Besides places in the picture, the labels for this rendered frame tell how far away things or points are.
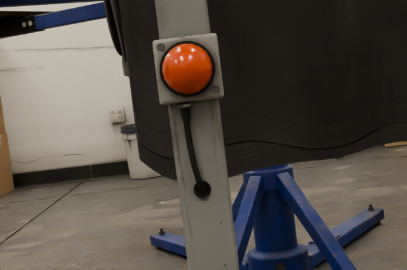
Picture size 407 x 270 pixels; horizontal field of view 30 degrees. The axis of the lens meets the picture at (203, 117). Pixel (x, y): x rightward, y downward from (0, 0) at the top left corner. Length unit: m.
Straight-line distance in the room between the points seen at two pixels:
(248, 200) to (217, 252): 1.53
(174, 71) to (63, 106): 5.09
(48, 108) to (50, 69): 0.28
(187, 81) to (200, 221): 0.12
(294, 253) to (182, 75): 1.71
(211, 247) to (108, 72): 4.99
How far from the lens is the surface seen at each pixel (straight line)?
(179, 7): 0.59
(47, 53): 5.66
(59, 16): 2.63
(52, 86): 5.65
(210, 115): 0.59
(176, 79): 0.55
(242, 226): 2.09
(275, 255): 2.23
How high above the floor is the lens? 0.64
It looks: 3 degrees down
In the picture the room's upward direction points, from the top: 7 degrees counter-clockwise
